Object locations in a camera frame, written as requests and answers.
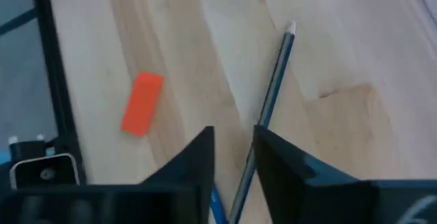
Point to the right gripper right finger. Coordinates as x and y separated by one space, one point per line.
293 190

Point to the orange eraser black print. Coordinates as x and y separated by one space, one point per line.
142 104

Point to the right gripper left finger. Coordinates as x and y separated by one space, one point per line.
184 183

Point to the black slim pen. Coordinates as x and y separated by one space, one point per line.
273 87

